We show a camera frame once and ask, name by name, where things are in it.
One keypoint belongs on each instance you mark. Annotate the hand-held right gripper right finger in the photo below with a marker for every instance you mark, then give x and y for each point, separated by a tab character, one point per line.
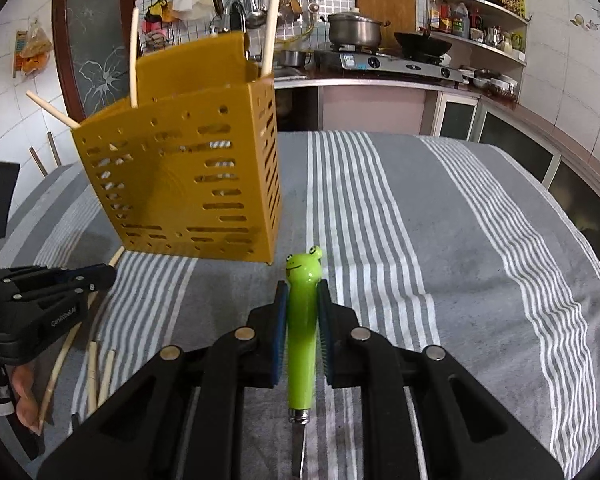
326	340

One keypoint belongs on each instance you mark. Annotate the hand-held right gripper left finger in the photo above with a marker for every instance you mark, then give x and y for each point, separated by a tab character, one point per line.
280	340

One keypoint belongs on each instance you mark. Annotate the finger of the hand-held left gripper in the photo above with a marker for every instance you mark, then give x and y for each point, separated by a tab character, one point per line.
55	297
70	275

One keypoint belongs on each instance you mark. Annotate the yellow perforated utensil holder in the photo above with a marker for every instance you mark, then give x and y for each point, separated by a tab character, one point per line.
180	185

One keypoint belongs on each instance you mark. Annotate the bunch of wooden chopsticks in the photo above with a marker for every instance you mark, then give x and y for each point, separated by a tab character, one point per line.
134	60

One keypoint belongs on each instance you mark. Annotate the row of hanging kitchen utensils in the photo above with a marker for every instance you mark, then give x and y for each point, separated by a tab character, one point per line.
254	12

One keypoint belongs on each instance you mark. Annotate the person's left hand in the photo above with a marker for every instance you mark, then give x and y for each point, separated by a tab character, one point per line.
25	395

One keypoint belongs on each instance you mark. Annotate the wooden stick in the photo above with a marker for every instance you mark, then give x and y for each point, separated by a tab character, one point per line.
54	149
38	161

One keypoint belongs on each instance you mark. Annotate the small hanging striped board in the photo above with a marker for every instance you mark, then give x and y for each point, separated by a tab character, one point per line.
20	55

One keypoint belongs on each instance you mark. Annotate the hanging plastic bag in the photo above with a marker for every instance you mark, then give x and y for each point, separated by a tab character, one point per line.
36	45

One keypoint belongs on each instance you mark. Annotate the brown frosted glass door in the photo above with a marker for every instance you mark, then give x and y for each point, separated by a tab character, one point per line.
95	35

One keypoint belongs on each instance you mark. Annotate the glass door counter cabinet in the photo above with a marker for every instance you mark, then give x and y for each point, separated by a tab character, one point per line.
520	150

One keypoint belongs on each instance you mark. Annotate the steel gas stove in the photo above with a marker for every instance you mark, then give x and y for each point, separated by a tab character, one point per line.
380	62

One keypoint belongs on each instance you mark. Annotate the white soap dispenser bottle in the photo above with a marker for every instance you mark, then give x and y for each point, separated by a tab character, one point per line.
213	27

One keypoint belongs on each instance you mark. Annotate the white hanging cloth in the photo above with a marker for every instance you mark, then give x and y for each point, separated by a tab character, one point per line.
192	0

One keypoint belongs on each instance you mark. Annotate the pile of steel dishes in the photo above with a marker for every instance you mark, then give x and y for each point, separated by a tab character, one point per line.
490	82

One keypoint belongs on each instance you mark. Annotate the steel cooking pot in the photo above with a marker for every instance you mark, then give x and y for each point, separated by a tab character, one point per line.
355	32

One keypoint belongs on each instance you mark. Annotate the black wok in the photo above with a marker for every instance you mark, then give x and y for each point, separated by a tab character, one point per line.
422	45

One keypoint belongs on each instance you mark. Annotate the steel faucet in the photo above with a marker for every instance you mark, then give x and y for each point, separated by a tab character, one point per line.
235	5

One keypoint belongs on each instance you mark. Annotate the white corner shelf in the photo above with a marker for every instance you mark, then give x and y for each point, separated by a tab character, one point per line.
480	43

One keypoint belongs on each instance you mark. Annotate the row of condiment bottles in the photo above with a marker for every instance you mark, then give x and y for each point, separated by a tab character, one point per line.
452	17

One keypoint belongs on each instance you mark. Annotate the steel kettle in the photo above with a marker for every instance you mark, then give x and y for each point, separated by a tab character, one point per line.
495	37

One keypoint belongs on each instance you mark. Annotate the wall sticker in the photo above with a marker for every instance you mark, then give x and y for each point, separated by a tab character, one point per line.
582	20

